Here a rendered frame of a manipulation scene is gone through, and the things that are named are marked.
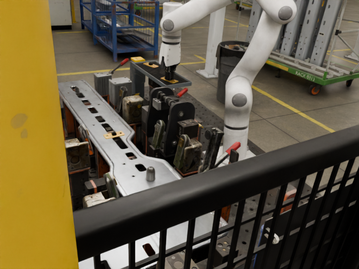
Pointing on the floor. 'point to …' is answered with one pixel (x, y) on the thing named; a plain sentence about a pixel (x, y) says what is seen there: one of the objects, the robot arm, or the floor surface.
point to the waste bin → (227, 62)
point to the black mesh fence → (104, 210)
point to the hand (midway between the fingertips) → (169, 74)
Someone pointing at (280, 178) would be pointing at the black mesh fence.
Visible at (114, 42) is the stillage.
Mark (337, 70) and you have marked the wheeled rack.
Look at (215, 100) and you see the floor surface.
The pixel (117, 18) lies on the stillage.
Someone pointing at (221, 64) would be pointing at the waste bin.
